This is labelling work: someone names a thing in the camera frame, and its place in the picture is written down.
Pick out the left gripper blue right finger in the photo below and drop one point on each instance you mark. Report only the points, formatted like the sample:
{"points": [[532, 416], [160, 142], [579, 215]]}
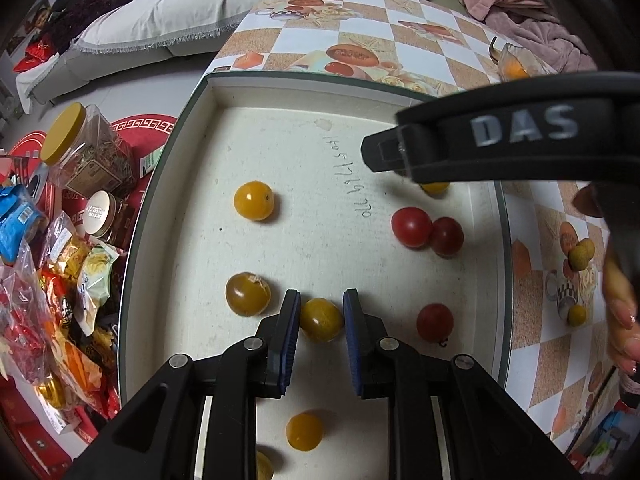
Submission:
{"points": [[363, 331]]}

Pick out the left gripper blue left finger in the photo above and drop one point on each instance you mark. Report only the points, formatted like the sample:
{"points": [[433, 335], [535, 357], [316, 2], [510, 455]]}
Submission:
{"points": [[281, 334]]}

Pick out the yellow cherry tomato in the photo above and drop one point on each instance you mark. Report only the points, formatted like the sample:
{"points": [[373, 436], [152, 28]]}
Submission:
{"points": [[321, 320]]}

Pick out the person right hand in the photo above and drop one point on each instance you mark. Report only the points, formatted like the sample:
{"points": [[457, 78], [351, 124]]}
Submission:
{"points": [[617, 304]]}

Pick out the glass fruit bowl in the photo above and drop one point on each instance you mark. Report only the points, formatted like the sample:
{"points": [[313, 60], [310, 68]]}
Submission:
{"points": [[514, 62]]}

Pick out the white shallow tray box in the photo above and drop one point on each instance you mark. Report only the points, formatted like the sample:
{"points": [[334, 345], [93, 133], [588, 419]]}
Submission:
{"points": [[263, 174]]}

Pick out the pink blanket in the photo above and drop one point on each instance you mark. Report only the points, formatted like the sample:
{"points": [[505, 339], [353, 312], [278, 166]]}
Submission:
{"points": [[533, 25]]}

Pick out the small jar gold lid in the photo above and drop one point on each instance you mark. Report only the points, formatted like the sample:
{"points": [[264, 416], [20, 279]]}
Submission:
{"points": [[107, 217]]}

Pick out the pile of snack bags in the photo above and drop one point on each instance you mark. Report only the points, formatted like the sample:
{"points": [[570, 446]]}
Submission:
{"points": [[58, 302]]}

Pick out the plastic jar yellow lid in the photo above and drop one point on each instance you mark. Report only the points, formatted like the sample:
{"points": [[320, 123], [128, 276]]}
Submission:
{"points": [[86, 155]]}

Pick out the grey white sofa cover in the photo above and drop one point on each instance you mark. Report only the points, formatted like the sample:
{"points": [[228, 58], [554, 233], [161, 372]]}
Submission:
{"points": [[139, 33]]}

